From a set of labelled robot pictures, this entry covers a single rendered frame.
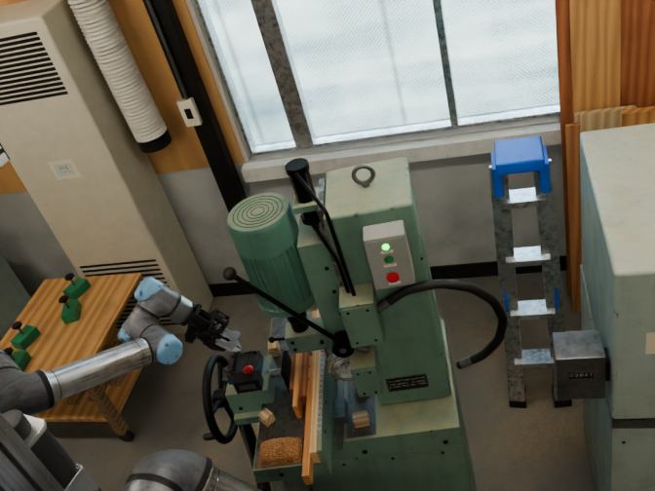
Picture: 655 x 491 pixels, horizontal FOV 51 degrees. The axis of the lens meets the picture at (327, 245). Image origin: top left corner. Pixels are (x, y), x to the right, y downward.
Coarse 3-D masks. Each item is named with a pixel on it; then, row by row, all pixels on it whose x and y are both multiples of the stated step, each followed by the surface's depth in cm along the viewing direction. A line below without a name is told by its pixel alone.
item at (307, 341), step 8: (312, 320) 207; (320, 320) 206; (288, 328) 206; (312, 328) 204; (288, 336) 204; (296, 336) 203; (304, 336) 203; (312, 336) 202; (320, 336) 202; (288, 344) 205; (296, 344) 205; (304, 344) 205; (312, 344) 204; (328, 344) 204; (296, 352) 207; (304, 352) 207
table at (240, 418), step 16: (272, 320) 237; (288, 400) 207; (240, 416) 211; (256, 416) 209; (288, 416) 202; (304, 416) 201; (272, 432) 199; (288, 432) 198; (256, 448) 196; (256, 464) 192; (288, 464) 189; (320, 464) 188; (272, 480) 193
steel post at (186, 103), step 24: (144, 0) 283; (168, 0) 284; (168, 24) 288; (168, 48) 293; (192, 72) 301; (192, 96) 309; (192, 120) 313; (216, 120) 321; (216, 144) 323; (216, 168) 332; (240, 192) 341
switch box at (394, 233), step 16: (384, 224) 166; (400, 224) 164; (368, 240) 163; (384, 240) 162; (400, 240) 162; (368, 256) 166; (384, 256) 165; (400, 256) 165; (384, 272) 168; (400, 272) 168
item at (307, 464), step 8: (312, 312) 229; (312, 352) 215; (312, 384) 204; (312, 392) 202; (304, 432) 192; (304, 440) 189; (304, 448) 187; (304, 456) 185; (304, 464) 183; (312, 464) 186; (304, 472) 181; (312, 472) 184; (304, 480) 182; (312, 480) 183
